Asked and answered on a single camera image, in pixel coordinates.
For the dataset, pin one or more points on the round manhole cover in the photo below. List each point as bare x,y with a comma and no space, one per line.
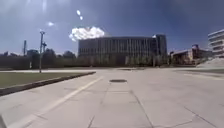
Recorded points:
118,80

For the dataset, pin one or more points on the large curved glass building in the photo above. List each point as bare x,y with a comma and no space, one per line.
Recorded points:
120,46

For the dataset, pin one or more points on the grey concrete slab pavement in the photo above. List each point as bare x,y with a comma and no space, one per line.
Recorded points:
133,100

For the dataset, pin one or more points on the row of trees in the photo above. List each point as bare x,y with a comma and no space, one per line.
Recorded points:
60,60

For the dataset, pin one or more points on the pale painted line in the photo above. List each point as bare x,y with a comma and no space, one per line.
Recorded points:
56,102

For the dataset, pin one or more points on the tall lamp pole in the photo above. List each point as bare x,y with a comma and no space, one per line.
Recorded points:
40,50

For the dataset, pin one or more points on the dark raised kerb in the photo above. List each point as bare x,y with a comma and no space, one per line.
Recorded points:
40,83

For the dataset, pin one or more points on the brown low building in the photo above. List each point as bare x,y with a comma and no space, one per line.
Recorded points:
188,56

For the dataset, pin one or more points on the green grass lawn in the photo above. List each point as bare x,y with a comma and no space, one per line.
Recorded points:
23,78

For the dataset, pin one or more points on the white multi-storey building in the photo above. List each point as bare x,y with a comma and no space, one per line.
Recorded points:
216,43

